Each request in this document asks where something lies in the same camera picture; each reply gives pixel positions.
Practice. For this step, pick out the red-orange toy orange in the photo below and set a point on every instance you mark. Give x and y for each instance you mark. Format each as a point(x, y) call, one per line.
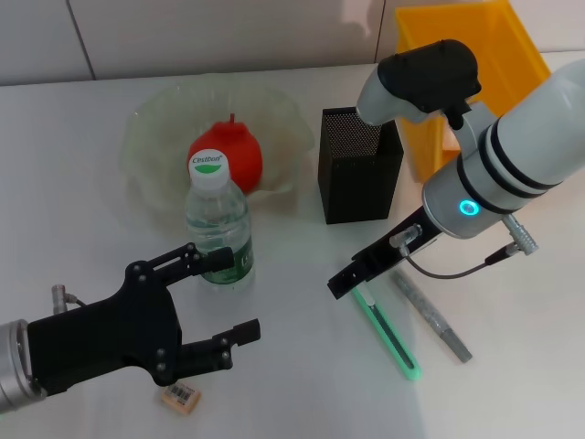
point(247, 155)

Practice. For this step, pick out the clear green-label water bottle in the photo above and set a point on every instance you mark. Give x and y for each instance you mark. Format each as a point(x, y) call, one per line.
point(215, 215)

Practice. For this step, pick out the black mesh pen holder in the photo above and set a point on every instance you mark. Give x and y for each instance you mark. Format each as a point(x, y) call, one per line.
point(356, 192)

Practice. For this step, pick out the silver marker pen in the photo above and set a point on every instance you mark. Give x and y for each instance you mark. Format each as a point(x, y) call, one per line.
point(429, 315)

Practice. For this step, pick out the pale green glass fruit plate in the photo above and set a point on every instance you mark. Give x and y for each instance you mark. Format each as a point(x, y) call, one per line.
point(146, 137)

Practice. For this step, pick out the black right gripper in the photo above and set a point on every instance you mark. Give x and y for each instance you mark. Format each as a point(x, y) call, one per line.
point(397, 244)

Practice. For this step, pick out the yellow plastic storage bin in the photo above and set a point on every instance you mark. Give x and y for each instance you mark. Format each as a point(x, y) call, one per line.
point(507, 59)

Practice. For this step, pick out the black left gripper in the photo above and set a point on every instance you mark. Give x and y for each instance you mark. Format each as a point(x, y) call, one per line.
point(114, 338)

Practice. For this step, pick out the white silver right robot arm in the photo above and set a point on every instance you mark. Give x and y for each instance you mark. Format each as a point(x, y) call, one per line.
point(525, 151)

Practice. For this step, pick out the beige eraser with barcode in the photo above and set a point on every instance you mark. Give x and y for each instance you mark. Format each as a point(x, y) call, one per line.
point(180, 398)

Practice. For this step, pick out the green utility knife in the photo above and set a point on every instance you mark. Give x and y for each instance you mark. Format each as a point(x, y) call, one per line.
point(388, 334)

